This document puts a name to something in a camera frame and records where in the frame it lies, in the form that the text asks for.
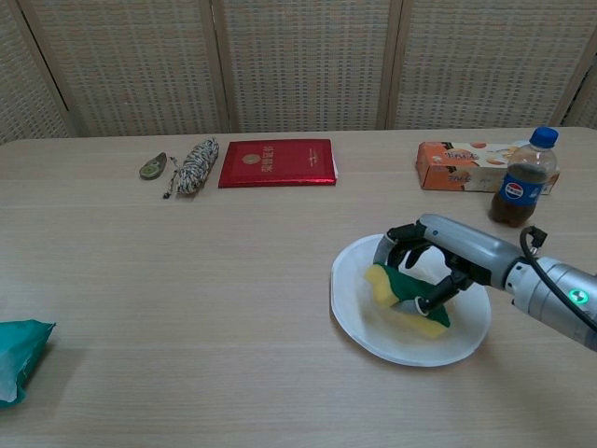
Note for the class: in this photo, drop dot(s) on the red certificate book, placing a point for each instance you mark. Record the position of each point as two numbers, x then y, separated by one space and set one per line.
275 163

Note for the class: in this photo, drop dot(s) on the dark soda bottle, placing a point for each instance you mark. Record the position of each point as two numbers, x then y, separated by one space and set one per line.
520 186

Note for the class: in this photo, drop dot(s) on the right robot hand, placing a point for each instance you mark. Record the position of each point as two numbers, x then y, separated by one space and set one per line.
466 242

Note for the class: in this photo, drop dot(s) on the orange biscuit box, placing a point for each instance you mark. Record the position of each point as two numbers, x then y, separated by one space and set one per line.
457 170

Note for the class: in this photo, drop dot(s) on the bamboo folding screen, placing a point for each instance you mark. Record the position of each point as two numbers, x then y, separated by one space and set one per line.
298 65

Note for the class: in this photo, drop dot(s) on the teal wet wipes pack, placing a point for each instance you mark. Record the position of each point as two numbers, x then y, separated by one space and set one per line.
21 354

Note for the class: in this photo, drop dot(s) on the green yellow sponge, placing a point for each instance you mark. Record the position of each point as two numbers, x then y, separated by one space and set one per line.
410 284

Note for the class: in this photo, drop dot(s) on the white round plate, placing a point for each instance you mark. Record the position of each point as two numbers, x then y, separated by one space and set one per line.
406 340

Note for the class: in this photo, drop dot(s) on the green correction tape dispenser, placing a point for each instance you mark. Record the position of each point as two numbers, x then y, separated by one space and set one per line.
151 168

